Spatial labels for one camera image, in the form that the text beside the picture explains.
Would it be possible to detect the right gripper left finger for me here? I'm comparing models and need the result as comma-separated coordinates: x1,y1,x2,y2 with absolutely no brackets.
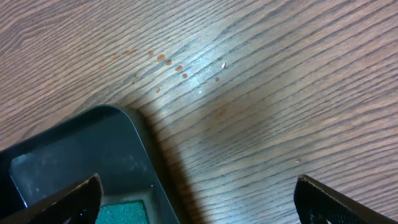
1,173,103,224

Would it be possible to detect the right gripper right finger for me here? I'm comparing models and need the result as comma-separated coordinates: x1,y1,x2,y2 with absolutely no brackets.
294,175,397,224

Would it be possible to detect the green yellow sponge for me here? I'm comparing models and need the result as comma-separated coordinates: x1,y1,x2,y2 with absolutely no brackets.
95,200,149,224

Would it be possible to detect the black water tray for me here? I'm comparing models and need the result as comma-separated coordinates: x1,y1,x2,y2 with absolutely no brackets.
1,105,190,224

